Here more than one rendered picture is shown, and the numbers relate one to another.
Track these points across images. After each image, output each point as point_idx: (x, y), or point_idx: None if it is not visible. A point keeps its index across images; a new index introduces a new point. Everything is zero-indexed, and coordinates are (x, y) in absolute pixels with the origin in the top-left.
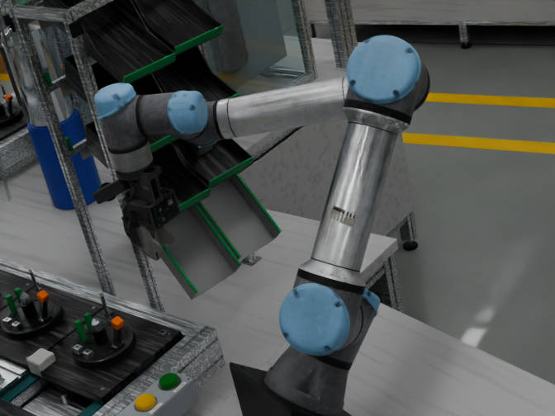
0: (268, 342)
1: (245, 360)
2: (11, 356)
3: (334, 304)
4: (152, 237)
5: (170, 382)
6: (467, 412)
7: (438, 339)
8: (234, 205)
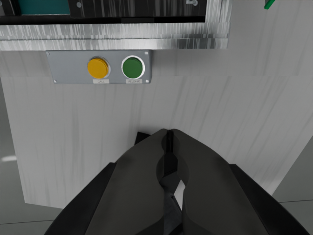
0: (254, 61)
1: (226, 57)
2: None
3: None
4: (182, 172)
5: (129, 75)
6: None
7: (282, 168)
8: None
